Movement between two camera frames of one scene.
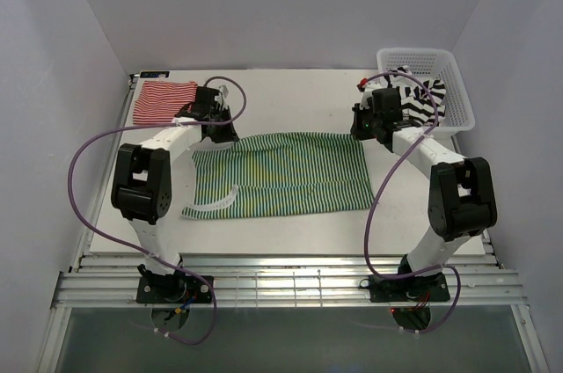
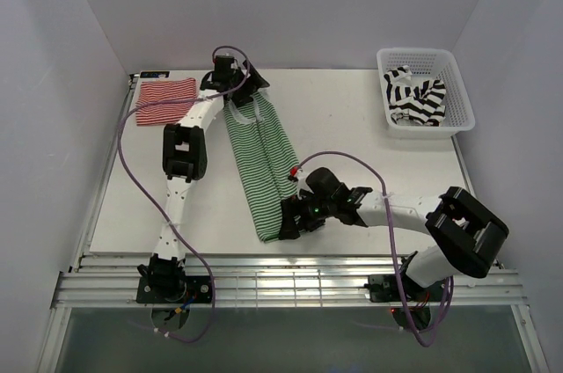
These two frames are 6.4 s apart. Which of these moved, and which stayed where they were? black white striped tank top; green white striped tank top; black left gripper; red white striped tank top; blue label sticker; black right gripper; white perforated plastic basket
Moved: green white striped tank top; black left gripper; black right gripper
Stayed: black white striped tank top; white perforated plastic basket; blue label sticker; red white striped tank top
